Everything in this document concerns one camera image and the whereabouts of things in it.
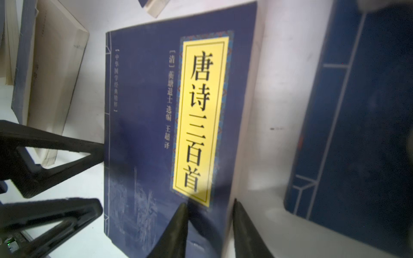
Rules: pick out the blue book upper middle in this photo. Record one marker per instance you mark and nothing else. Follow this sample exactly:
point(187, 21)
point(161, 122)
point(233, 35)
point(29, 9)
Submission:
point(153, 7)

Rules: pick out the blue book right side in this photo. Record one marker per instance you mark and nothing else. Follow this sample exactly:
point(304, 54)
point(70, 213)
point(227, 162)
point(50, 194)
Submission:
point(353, 168)

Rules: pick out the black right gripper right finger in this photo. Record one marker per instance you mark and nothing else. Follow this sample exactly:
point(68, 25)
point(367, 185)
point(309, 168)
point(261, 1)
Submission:
point(247, 241)

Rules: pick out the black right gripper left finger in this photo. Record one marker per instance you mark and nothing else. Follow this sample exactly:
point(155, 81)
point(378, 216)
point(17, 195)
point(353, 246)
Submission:
point(172, 243)

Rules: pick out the blue book under left arm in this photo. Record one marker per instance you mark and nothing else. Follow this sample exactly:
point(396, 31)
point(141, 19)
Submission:
point(51, 47)

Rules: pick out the blue book yellow label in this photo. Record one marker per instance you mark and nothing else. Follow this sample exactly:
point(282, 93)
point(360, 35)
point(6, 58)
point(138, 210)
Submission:
point(177, 98)

